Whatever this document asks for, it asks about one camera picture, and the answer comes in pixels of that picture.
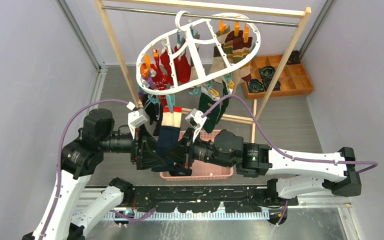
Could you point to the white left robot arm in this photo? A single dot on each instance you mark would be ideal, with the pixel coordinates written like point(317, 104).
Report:
point(78, 162)

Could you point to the metal hanging rod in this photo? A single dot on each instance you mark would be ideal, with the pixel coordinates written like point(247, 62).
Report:
point(211, 17)

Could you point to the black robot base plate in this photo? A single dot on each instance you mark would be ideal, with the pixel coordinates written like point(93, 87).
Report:
point(198, 198)

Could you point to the red sock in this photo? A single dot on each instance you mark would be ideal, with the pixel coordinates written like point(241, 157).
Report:
point(162, 71)

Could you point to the rolled dark sock in tray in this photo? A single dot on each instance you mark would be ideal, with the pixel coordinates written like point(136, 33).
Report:
point(266, 72)

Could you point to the pink perforated plastic basket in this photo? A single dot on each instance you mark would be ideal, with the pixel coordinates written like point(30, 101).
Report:
point(201, 171)

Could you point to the white oval clip hanger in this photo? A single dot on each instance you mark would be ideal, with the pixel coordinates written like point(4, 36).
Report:
point(191, 45)

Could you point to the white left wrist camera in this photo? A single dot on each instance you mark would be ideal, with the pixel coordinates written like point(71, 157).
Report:
point(136, 118)

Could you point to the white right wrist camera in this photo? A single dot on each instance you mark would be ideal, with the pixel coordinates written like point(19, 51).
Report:
point(197, 120)

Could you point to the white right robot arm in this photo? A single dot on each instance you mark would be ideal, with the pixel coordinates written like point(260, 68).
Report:
point(312, 172)

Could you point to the striped beige maroon sock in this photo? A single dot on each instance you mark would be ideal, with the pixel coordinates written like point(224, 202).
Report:
point(236, 49)

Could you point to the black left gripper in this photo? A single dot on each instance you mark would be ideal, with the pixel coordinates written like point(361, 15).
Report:
point(144, 160)

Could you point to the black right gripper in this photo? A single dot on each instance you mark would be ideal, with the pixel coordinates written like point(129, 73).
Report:
point(180, 154)

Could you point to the navy santa sock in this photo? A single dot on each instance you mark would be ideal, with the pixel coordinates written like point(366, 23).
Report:
point(168, 136)
point(180, 171)

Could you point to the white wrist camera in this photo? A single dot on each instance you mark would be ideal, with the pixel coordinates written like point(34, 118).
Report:
point(136, 118)
point(197, 120)

